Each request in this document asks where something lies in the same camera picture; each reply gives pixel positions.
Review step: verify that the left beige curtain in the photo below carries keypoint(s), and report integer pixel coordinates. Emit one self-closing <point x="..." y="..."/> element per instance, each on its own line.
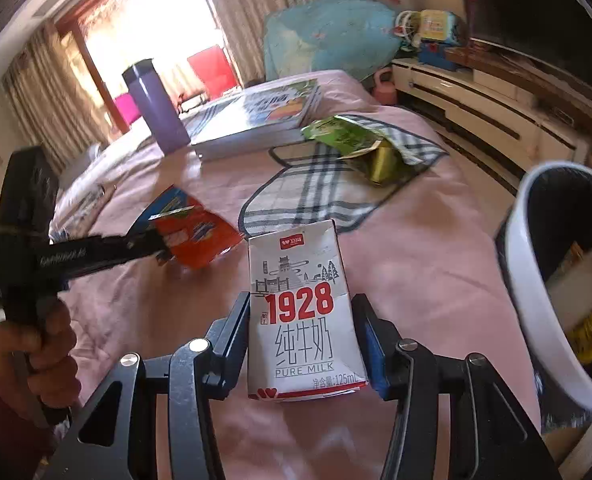
<point x="48" y="102"/>

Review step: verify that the pink kettlebell toy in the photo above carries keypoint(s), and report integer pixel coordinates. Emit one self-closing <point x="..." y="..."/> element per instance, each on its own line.
<point x="385" y="91"/>

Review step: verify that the yellow snack wrapper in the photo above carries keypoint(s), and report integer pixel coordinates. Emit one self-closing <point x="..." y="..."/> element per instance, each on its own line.
<point x="580" y="340"/>

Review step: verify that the stack of children's books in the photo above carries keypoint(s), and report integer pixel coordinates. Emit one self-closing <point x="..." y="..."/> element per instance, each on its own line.
<point x="253" y="120"/>

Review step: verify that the person's left hand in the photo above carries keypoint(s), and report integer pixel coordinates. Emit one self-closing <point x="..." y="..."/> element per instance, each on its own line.
<point x="36" y="367"/>

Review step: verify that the white tv cabinet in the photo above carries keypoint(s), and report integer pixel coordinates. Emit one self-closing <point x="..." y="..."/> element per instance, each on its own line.
<point x="513" y="132"/>

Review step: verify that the blue floral bundle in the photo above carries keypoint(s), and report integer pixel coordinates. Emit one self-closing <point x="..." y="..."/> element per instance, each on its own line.
<point x="355" y="36"/>

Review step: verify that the toy cash register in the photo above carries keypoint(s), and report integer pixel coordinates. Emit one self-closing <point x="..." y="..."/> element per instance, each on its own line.
<point x="438" y="31"/>

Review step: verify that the blue plastic snack bag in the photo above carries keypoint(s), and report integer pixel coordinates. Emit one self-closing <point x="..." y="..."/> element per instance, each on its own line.
<point x="171" y="199"/>

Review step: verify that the green foil snack wrapper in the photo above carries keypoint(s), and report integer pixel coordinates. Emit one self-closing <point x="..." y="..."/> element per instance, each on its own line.
<point x="375" y="155"/>

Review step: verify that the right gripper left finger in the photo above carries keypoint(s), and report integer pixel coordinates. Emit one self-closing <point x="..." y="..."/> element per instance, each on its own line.
<point x="114" y="436"/>

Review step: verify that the white trash bin black liner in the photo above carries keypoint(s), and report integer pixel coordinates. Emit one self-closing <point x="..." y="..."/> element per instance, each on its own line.
<point x="544" y="249"/>

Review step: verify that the white 1928 milk carton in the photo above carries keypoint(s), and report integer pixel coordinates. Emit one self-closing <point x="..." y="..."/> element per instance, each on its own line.
<point x="301" y="338"/>

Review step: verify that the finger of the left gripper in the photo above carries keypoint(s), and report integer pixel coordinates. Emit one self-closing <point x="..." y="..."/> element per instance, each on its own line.
<point x="162" y="256"/>
<point x="144" y="233"/>

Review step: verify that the purple thermos bottle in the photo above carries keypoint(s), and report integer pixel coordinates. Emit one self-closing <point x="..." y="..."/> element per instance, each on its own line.
<point x="155" y="106"/>

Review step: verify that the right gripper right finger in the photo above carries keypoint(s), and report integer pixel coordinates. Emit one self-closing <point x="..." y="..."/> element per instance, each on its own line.
<point x="491" y="435"/>

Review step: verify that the orange snack wrapper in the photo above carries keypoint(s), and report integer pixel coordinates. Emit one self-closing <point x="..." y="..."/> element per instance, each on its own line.
<point x="195" y="235"/>

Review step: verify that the red chair on balcony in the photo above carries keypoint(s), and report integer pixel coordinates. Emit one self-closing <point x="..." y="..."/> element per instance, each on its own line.
<point x="214" y="70"/>

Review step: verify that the pink tablecloth with plaid patches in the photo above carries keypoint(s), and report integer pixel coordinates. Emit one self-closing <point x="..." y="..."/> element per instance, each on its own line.
<point x="419" y="251"/>

